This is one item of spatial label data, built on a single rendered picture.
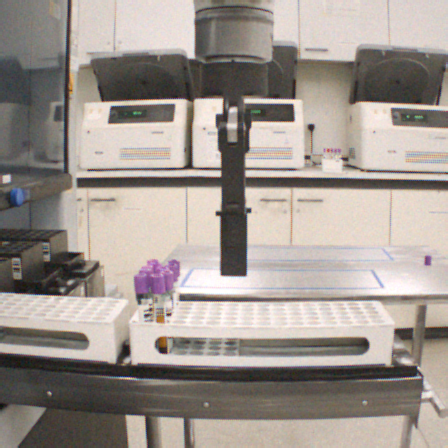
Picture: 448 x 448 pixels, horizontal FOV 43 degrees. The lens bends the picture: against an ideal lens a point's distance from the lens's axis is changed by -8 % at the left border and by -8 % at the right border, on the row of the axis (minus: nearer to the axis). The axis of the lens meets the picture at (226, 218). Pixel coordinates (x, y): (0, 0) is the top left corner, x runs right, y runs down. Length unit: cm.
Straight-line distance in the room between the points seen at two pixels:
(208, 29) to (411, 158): 249
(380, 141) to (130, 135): 125
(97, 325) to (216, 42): 33
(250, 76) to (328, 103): 299
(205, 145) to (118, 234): 63
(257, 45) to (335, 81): 301
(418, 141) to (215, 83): 249
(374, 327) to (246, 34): 35
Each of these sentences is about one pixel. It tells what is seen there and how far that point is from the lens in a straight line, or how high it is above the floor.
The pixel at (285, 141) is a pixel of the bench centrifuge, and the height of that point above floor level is 104.
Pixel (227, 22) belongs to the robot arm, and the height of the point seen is 119.
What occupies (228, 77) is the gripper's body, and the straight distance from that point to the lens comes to 64.
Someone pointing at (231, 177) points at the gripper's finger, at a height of 102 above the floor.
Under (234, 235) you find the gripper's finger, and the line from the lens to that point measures 66.
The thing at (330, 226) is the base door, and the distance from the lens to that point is 301.
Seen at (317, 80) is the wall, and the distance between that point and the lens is 363.
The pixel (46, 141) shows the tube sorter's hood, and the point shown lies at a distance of 114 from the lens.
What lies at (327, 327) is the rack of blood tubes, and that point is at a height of 86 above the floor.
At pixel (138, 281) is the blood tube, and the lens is 65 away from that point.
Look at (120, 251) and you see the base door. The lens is 309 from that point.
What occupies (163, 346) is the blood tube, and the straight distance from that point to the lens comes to 67.
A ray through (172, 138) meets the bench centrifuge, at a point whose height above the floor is 106.
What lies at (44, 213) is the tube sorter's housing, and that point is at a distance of 129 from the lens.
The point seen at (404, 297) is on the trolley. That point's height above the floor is 81.
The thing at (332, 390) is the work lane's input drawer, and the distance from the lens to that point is 67.
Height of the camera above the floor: 107
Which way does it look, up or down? 8 degrees down
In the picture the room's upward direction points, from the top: straight up
